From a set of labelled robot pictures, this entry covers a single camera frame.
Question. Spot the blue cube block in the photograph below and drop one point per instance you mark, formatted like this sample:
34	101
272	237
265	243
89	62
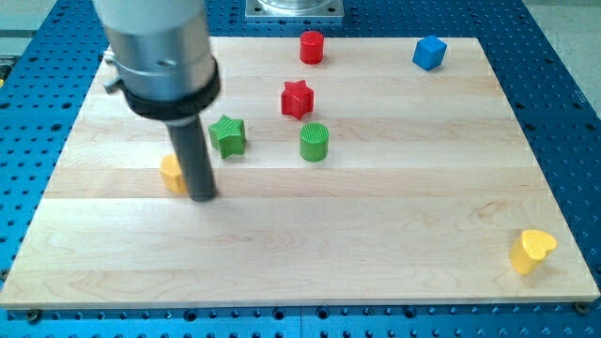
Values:
429	52

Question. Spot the red star block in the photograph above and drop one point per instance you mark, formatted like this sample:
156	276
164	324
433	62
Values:
297	99

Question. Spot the blue perforated table plate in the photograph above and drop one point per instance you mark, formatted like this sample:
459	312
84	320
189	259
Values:
46	89

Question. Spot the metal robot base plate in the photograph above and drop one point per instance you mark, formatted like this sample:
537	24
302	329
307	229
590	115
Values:
259	9

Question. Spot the yellow hexagon block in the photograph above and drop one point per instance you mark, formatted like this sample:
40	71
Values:
171	174

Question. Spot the wooden board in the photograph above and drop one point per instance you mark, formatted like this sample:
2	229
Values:
428	181

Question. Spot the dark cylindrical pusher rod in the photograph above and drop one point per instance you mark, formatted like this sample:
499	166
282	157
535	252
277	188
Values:
189	143

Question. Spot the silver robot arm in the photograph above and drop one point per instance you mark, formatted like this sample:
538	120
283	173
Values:
166	72

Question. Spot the yellow heart block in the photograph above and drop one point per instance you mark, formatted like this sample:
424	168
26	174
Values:
529	249

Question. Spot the red cylinder block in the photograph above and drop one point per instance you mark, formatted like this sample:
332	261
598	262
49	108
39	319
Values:
311	47

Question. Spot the green star block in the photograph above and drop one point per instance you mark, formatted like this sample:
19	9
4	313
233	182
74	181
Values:
227	135

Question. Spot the green cylinder block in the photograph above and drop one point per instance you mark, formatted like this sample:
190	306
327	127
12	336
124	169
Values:
314	141

